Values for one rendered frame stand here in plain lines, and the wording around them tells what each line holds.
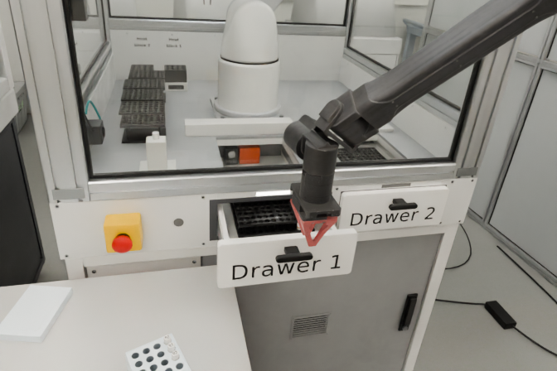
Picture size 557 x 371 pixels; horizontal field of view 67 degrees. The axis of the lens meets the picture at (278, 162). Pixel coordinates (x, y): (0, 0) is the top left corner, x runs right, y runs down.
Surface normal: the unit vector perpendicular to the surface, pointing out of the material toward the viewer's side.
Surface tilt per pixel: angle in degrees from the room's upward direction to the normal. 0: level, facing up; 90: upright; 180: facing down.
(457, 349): 0
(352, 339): 90
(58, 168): 90
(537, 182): 90
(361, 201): 90
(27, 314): 0
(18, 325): 0
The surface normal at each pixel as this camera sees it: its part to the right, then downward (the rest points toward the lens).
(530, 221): -0.95, 0.07
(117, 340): 0.07, -0.89
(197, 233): 0.23, 0.45
